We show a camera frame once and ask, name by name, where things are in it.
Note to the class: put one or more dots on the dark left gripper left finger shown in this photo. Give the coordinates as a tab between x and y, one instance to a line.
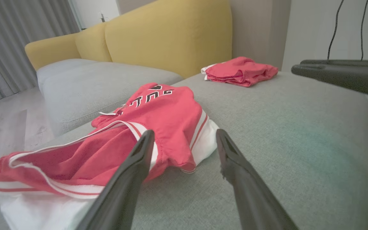
123	191

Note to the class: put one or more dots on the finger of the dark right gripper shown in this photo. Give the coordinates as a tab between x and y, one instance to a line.
347	63
347	78

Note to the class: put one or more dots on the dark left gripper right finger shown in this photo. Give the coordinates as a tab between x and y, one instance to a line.
251	198

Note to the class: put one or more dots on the red jersey number 23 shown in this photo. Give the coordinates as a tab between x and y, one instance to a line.
168	118

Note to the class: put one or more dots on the red shorts white trim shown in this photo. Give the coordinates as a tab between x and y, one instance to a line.
241	70

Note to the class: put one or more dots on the large grey sofa seat cushion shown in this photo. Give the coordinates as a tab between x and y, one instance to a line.
299	143

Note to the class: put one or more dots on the smaller grey sofa seat cushion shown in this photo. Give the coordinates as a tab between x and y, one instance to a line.
101	83

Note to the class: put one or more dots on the narrow yellow sofa back cushion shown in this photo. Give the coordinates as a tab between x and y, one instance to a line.
93	43

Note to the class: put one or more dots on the yellow sofa armrest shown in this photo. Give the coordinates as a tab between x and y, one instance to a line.
51	51

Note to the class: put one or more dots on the large yellow sofa back cushion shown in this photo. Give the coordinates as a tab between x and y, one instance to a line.
171	35

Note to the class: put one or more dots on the grey curtain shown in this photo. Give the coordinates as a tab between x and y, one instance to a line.
14	41

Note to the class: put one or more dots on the small dark wall fixture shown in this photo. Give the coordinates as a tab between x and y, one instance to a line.
102	17

